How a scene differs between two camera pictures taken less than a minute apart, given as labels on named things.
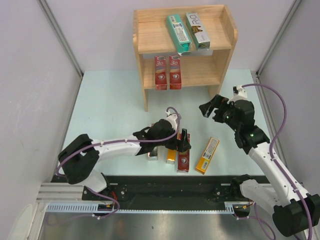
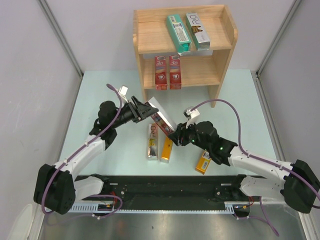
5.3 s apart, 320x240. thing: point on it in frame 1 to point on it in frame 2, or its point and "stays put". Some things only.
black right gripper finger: (206, 108) to (176, 137)
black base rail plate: (168, 193) stays put
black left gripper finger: (186, 145) to (135, 101)
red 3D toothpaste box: (175, 72) stays put
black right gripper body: (224, 114) to (190, 136)
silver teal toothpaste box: (198, 31) stays put
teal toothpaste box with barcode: (179, 34) stays put
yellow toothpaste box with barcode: (207, 155) stays put
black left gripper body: (178, 144) to (135, 114)
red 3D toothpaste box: (183, 156) to (162, 117)
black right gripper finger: (219, 101) to (182, 126)
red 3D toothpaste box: (161, 83) stays put
